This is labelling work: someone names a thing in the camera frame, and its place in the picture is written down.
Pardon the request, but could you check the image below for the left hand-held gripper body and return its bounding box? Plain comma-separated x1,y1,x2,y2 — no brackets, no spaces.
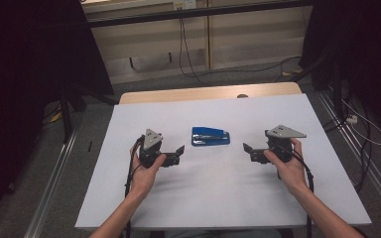
138,128,182,169

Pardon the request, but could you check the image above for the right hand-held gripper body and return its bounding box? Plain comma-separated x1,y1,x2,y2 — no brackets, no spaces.
250,124,308,165

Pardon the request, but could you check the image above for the blue stapler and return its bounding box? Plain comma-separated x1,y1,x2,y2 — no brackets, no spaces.
190,126,231,148

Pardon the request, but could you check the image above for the person's left hand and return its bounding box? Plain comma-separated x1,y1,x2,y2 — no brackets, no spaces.
129,147,168,199

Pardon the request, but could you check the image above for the person's right hand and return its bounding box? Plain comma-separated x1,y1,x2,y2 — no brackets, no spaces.
263,138,309,196

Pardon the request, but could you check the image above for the wooden table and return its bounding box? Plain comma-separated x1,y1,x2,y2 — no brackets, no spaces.
118,81,303,105

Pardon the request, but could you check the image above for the white table sheet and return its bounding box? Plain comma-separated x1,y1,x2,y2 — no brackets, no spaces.
74,93,372,230

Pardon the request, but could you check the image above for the black metal stand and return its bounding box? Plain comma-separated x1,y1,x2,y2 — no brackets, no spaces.
291,53,348,123
59,83,118,145

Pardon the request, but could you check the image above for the yellow floor tape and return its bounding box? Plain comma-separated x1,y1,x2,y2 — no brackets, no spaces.
48,110,64,124

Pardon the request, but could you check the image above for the black curtain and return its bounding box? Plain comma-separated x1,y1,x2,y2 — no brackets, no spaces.
299,0,381,140

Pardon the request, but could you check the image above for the black horizontal bar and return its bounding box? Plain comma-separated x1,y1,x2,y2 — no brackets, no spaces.
87,0,314,29

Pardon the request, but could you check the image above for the left hand-held gripper black cable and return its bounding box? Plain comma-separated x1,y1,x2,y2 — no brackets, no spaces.
124,134,146,238

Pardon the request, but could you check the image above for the hand-held gripper black cable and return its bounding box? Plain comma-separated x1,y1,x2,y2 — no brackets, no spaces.
124,134,146,238
286,148,315,238

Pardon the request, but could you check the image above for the right hand-held gripper black cable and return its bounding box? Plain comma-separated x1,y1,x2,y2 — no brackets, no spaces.
286,148,315,238

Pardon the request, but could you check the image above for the long black floor cable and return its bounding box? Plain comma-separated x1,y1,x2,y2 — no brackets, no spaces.
185,56,303,83

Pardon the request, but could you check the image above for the tangled black floor cable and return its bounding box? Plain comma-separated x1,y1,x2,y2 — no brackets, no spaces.
321,92,373,194

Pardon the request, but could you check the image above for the aluminium floor rail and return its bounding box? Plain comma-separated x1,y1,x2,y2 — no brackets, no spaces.
316,90,381,216
23,127,80,238

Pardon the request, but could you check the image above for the white cable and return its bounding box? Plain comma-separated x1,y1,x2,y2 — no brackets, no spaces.
340,98,381,147

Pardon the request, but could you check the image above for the black hanging cable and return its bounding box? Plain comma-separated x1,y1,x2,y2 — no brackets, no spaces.
178,18,210,86

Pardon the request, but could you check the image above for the white wall socket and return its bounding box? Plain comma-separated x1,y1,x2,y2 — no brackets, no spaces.
173,0,196,10

